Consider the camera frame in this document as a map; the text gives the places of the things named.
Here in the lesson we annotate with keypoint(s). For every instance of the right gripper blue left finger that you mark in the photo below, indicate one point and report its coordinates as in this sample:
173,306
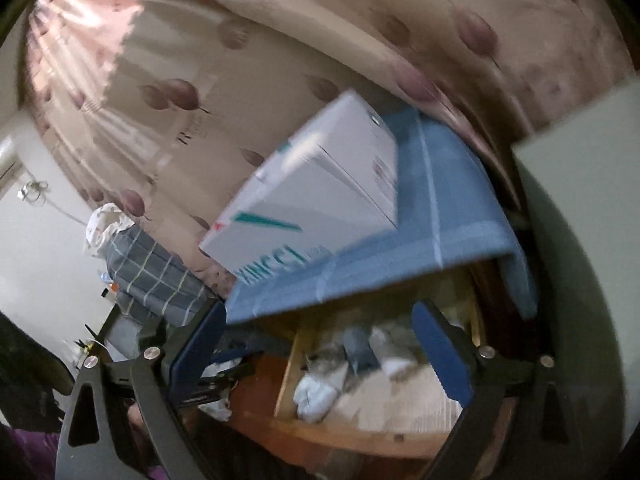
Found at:
191,348

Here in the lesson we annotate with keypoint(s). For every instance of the grey plaid folded fabric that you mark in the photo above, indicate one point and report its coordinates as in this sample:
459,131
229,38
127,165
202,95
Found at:
152,282

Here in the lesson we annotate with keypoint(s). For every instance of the blue checked table cloth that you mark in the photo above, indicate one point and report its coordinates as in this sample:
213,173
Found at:
449,215

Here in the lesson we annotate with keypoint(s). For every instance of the wooden drawer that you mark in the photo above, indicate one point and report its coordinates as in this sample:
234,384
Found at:
405,417

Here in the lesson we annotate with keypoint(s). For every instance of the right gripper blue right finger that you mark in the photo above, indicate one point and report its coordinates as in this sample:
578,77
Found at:
449,350

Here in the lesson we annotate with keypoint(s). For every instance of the grey cushioned stool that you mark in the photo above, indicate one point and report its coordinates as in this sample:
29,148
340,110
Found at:
581,180

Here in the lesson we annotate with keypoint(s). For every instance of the white XINCCI shoe box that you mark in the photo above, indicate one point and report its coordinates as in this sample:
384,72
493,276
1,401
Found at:
329,187

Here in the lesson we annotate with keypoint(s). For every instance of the white grey socks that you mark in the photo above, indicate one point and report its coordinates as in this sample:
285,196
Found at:
347,359

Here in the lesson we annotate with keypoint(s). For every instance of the white plastic bag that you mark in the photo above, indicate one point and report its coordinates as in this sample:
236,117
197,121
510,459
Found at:
104,223

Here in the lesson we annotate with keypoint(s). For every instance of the beige leaf print curtain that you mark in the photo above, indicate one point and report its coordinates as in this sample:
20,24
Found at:
167,106

